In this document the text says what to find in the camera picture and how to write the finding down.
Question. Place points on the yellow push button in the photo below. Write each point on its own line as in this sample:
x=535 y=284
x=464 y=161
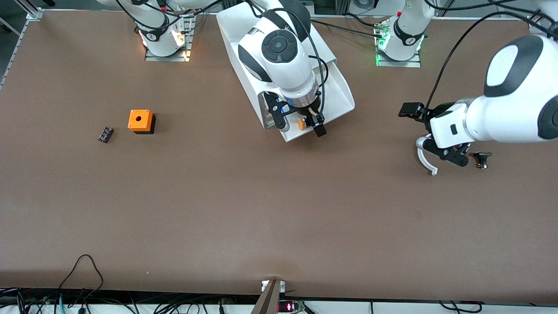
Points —
x=301 y=124

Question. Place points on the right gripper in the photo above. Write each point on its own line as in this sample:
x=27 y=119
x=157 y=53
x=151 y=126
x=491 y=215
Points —
x=312 y=107

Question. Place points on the circuit board with red light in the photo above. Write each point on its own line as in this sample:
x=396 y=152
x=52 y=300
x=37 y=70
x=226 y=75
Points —
x=291 y=306

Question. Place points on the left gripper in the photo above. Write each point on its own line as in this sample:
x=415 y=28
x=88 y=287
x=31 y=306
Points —
x=441 y=108

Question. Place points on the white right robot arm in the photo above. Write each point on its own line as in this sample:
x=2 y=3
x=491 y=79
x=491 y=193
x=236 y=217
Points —
x=279 y=52

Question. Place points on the small black button holder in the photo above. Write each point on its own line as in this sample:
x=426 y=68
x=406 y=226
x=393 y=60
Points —
x=482 y=159

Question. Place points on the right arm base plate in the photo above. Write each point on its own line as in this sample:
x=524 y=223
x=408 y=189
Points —
x=188 y=43

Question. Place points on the aluminium frame profile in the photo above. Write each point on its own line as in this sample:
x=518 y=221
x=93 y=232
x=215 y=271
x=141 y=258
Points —
x=532 y=27
x=34 y=13

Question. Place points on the small black terminal block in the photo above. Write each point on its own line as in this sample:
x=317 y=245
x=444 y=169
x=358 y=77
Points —
x=106 y=134

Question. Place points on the white drawer cabinet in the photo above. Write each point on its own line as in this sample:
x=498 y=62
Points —
x=231 y=35

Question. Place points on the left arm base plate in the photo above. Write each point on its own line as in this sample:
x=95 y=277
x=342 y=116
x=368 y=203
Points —
x=414 y=62

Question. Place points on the orange black button box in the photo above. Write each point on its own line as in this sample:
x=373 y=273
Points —
x=140 y=120

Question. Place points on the grey camera mount beam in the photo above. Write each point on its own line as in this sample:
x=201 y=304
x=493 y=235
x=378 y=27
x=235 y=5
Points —
x=267 y=301

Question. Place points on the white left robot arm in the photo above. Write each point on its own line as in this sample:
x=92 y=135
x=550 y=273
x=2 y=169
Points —
x=514 y=104

